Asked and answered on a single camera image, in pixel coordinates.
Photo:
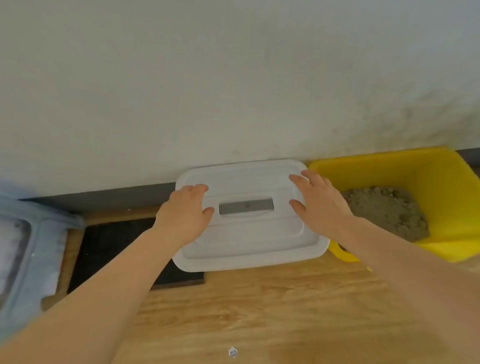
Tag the person's left hand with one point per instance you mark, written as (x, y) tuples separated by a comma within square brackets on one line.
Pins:
[(180, 217)]

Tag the person's right hand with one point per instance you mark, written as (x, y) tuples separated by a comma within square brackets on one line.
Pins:
[(322, 210)]

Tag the beige cat litter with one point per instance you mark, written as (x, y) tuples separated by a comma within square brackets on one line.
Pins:
[(386, 210)]

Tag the translucent white bin lid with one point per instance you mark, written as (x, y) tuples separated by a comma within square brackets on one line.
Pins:
[(247, 232)]

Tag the yellow litter box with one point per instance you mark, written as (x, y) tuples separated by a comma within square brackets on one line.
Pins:
[(442, 180)]

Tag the person's left forearm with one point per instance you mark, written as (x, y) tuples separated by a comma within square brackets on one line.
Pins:
[(93, 300)]

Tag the person's right forearm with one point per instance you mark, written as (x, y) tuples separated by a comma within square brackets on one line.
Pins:
[(412, 281)]

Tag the black floor mat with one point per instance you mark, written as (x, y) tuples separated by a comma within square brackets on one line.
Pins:
[(108, 243)]

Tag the small white floor sticker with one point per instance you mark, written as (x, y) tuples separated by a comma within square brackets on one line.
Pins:
[(233, 351)]

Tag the dark grey skirting board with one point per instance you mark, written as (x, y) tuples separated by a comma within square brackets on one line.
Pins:
[(112, 197)]

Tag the grey blue plastic stool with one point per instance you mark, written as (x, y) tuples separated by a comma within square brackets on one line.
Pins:
[(37, 262)]

